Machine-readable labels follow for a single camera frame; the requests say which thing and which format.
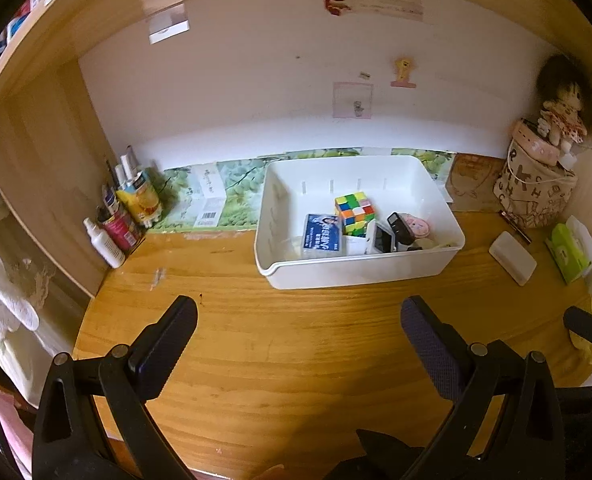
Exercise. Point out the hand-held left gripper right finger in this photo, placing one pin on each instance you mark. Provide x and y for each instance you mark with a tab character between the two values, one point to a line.
428	345

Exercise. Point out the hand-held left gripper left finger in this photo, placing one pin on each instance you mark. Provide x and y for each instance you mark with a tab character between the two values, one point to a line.
163	345

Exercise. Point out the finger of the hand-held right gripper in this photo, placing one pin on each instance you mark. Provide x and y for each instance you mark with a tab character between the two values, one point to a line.
591	327

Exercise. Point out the white plastic storage bin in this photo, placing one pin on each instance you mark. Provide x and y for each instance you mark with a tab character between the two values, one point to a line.
356	270

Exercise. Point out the white power adapter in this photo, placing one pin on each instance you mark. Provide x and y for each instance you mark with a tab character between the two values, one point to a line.
376	237

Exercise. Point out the small black charger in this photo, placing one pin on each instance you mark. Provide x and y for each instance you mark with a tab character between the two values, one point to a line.
398	227

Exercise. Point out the blue and white packet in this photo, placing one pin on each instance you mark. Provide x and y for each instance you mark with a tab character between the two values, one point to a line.
323	237

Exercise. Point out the colourful puzzle cube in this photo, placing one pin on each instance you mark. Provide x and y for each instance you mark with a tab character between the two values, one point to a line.
356	212

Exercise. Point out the yellow toy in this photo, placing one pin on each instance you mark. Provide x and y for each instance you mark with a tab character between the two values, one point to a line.
590	352

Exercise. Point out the green tissue pack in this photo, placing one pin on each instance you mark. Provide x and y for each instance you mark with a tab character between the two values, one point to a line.
568	252

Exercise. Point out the white rectangular box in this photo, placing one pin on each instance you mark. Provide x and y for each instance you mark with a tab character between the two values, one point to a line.
513	260

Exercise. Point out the white spray bottle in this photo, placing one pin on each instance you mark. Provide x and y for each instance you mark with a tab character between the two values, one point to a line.
108	247

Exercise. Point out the red can pen holder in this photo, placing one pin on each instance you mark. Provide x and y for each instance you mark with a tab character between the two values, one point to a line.
123	230

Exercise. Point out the black pen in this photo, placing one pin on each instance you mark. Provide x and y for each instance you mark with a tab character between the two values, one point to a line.
516	227

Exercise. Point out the yellow can pen holder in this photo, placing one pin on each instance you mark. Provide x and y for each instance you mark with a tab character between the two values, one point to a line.
140	200

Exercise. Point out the letter print fabric bag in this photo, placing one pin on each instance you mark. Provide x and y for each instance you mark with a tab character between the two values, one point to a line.
531	190

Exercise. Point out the brown cartoon paper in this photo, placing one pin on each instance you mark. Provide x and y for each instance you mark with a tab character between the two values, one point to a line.
471	182

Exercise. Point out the bottles in corner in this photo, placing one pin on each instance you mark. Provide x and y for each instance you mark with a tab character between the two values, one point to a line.
120	174

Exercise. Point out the grape print mat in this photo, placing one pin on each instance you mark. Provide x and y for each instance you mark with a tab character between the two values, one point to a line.
235	180

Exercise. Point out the pink cloth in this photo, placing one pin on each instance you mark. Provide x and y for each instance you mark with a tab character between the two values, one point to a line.
0	435

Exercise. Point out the white marker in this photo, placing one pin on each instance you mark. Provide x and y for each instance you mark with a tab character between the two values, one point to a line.
131	160

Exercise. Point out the pink pencil case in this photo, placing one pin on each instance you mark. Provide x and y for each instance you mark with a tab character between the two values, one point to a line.
533	142

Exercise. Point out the brown haired doll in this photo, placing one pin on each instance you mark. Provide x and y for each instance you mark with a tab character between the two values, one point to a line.
563	105

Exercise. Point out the wooden bookshelf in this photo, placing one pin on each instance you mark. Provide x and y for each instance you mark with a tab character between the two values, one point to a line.
40	125

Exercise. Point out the pink square sticker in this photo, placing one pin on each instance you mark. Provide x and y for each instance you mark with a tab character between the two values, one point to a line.
352	100

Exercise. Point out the yellow character sticker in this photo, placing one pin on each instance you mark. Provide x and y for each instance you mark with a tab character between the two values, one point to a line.
403	71

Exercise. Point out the clear tape patch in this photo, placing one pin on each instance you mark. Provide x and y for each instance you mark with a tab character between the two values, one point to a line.
165	15

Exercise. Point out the taped paper strip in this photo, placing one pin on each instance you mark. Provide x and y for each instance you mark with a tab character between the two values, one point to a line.
386	0

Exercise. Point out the red wall sticker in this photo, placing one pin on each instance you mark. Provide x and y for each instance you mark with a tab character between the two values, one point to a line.
337	4

